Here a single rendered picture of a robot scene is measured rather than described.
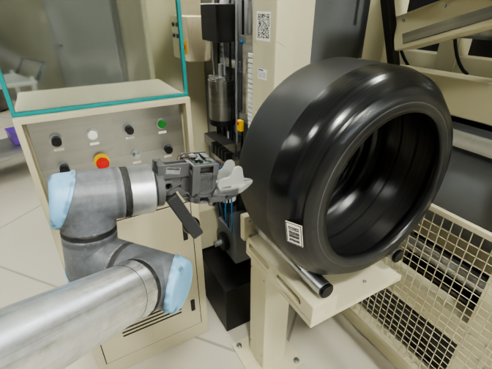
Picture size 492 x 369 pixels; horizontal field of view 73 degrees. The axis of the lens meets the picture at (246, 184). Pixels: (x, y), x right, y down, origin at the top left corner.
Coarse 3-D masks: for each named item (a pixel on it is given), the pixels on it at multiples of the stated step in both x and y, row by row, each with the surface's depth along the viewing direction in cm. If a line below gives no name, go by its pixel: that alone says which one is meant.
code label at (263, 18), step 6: (258, 12) 94; (264, 12) 91; (270, 12) 89; (258, 18) 94; (264, 18) 92; (270, 18) 89; (258, 24) 95; (264, 24) 92; (270, 24) 90; (258, 30) 96; (264, 30) 93; (258, 36) 96; (264, 36) 94
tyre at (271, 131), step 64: (320, 64) 78; (384, 64) 72; (256, 128) 78; (320, 128) 65; (384, 128) 106; (448, 128) 81; (256, 192) 78; (320, 192) 67; (384, 192) 108; (320, 256) 77; (384, 256) 93
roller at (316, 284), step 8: (288, 264) 97; (296, 264) 94; (304, 272) 91; (312, 272) 90; (312, 280) 88; (320, 280) 87; (320, 288) 86; (328, 288) 86; (320, 296) 86; (328, 296) 88
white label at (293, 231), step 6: (288, 222) 70; (288, 228) 71; (294, 228) 70; (300, 228) 69; (288, 234) 72; (294, 234) 71; (300, 234) 70; (288, 240) 73; (294, 240) 72; (300, 240) 71; (300, 246) 72
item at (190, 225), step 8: (168, 200) 61; (176, 200) 62; (176, 208) 63; (184, 208) 63; (184, 216) 64; (192, 216) 65; (184, 224) 65; (192, 224) 66; (192, 232) 66; (200, 232) 67
